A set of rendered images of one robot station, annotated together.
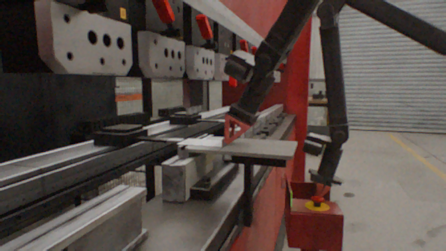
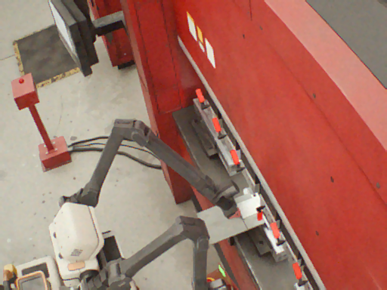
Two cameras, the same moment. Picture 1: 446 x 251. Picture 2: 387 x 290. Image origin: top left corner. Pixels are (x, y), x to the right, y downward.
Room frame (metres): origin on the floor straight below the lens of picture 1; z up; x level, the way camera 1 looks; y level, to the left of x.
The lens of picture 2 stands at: (1.88, -0.83, 3.12)
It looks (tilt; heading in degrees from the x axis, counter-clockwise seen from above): 50 degrees down; 150
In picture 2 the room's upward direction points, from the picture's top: 10 degrees counter-clockwise
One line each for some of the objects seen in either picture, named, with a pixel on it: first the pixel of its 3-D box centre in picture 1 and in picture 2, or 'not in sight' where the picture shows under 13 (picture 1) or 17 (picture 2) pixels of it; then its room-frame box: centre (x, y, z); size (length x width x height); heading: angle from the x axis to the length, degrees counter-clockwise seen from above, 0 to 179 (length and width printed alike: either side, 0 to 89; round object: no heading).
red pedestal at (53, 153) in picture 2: not in sight; (38, 122); (-1.03, -0.36, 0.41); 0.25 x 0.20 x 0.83; 73
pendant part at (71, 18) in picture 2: not in sight; (72, 28); (-0.46, -0.06, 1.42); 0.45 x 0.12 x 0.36; 171
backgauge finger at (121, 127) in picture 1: (143, 135); not in sight; (0.87, 0.23, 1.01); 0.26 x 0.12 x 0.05; 73
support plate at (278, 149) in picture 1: (245, 146); (230, 218); (0.79, -0.06, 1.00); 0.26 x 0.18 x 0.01; 73
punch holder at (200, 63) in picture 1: (190, 47); (256, 168); (0.81, 0.09, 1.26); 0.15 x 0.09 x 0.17; 163
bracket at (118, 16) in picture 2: not in sight; (119, 35); (-0.49, 0.21, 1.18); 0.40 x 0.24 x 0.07; 163
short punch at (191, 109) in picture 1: (193, 96); not in sight; (0.83, 0.08, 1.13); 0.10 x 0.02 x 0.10; 163
